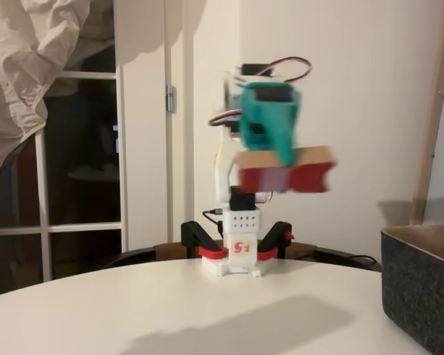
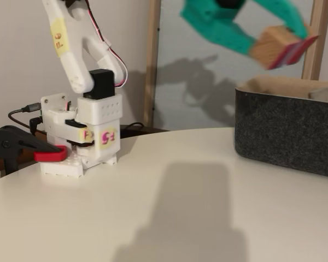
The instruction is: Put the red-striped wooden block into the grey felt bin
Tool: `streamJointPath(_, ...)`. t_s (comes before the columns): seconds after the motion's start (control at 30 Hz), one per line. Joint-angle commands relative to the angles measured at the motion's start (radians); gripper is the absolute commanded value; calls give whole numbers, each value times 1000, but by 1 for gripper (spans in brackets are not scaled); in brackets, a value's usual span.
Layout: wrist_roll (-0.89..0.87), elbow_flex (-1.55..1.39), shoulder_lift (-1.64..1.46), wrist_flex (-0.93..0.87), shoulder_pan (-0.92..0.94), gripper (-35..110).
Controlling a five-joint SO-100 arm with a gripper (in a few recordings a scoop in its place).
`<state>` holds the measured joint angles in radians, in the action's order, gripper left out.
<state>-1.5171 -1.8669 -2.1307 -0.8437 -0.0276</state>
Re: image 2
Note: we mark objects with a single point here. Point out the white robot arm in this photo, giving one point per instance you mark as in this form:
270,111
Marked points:
71,54

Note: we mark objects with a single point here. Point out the black clamp red pad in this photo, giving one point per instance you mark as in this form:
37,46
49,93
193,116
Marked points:
13,142

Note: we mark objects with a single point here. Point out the dark grey felt box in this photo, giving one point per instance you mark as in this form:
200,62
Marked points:
284,131

